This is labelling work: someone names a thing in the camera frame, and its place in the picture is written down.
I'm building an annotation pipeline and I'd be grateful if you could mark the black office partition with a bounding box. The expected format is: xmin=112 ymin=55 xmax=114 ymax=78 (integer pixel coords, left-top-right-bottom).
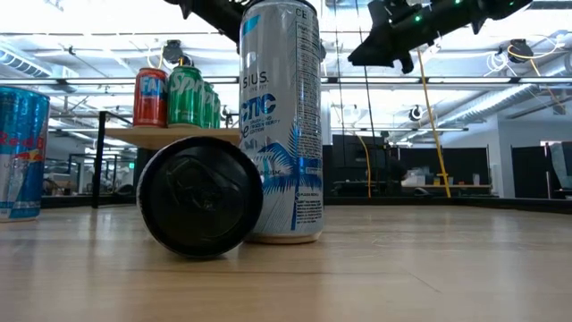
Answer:
xmin=399 ymin=146 xmax=492 ymax=187
xmin=510 ymin=145 xmax=550 ymax=199
xmin=330 ymin=133 xmax=391 ymax=198

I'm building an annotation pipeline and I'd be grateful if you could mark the silver ventilation duct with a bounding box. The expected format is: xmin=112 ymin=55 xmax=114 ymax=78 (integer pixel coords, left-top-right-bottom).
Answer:
xmin=0 ymin=42 xmax=80 ymax=93
xmin=440 ymin=82 xmax=572 ymax=131

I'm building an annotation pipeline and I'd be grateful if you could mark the black can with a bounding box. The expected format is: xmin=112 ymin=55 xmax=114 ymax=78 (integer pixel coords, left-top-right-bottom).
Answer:
xmin=136 ymin=135 xmax=265 ymax=259

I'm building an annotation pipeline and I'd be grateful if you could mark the wooden desk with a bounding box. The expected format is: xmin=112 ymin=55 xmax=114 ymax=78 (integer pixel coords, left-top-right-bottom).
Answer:
xmin=404 ymin=181 xmax=492 ymax=190

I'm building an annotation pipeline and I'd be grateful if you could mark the wooden shelf with black legs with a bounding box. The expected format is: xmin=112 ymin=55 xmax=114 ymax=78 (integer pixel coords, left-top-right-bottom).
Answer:
xmin=91 ymin=110 xmax=242 ymax=209

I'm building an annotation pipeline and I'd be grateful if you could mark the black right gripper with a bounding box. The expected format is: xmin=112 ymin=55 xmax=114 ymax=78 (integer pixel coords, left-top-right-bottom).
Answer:
xmin=348 ymin=0 xmax=475 ymax=75

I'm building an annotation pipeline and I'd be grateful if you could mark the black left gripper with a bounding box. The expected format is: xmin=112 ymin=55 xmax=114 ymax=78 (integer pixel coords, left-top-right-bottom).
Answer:
xmin=209 ymin=0 xmax=245 ymax=45

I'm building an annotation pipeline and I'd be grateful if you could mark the person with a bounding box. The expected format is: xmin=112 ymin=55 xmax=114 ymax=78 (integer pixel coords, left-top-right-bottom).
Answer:
xmin=387 ymin=157 xmax=410 ymax=197

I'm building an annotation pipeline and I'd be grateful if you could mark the yellow cable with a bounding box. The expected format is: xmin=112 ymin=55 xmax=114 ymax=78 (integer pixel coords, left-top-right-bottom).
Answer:
xmin=415 ymin=47 xmax=452 ymax=199
xmin=356 ymin=133 xmax=373 ymax=199

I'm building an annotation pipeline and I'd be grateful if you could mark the blue silver Red Bull can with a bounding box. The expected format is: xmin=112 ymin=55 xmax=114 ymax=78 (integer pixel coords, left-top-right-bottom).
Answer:
xmin=0 ymin=86 xmax=51 ymax=224

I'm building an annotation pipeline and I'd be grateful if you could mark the long ceiling light bar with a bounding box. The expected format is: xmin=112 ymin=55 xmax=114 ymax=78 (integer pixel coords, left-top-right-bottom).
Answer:
xmin=0 ymin=74 xmax=572 ymax=87

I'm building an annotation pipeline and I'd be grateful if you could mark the white blue Celsius can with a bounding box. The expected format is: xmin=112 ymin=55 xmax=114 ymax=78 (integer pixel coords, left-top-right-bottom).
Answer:
xmin=239 ymin=0 xmax=325 ymax=245

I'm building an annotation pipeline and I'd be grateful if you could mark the red Fanta can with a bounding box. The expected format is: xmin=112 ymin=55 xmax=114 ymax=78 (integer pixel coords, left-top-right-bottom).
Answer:
xmin=132 ymin=66 xmax=170 ymax=129

